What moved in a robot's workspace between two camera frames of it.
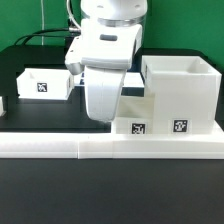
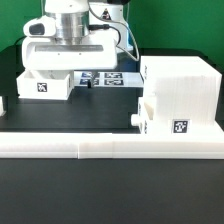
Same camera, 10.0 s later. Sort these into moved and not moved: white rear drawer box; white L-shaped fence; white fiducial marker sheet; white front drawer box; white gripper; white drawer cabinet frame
Moved: white gripper; white front drawer box
Not moved: white fiducial marker sheet; white drawer cabinet frame; white L-shaped fence; white rear drawer box
